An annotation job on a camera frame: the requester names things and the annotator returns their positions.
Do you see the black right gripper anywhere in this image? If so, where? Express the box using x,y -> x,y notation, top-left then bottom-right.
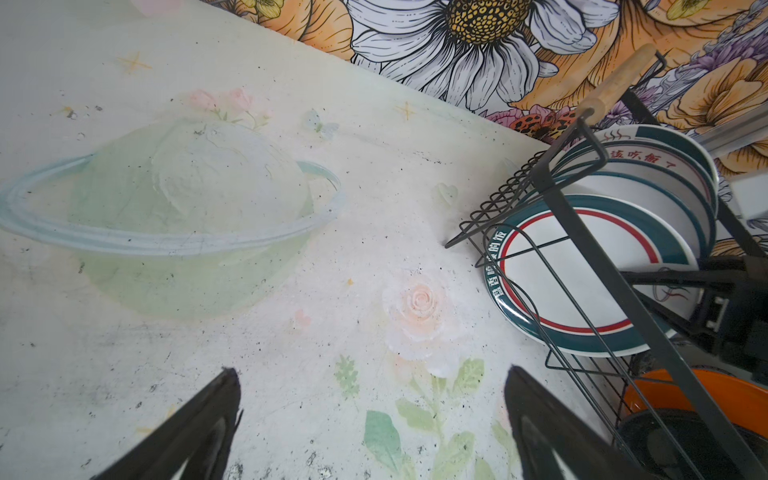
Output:
621,256 -> 767,384

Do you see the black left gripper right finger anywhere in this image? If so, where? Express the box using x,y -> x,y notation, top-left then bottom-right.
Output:
505,366 -> 652,479

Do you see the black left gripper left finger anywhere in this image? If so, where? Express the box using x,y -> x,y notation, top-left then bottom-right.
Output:
96,368 -> 241,479

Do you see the small white green-lined plate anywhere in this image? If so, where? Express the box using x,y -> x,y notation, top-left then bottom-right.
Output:
563,172 -> 715,258

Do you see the green red rimmed white plate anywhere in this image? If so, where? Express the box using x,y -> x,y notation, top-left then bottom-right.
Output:
485,194 -> 698,358

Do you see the orange plate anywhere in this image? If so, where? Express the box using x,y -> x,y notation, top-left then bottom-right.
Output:
622,368 -> 768,439

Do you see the black plate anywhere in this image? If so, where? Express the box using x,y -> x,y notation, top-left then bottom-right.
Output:
616,409 -> 743,479

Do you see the rearmost green red rimmed plate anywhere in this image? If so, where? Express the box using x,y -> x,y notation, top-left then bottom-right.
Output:
596,124 -> 719,184

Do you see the sunburst pattern white plate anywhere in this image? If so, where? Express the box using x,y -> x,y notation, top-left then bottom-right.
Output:
554,140 -> 717,206

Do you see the black wire dish rack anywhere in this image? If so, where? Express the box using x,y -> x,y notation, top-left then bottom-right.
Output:
459,45 -> 767,479

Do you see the far wooden rack handle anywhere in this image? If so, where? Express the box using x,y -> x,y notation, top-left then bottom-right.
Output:
576,43 -> 657,126

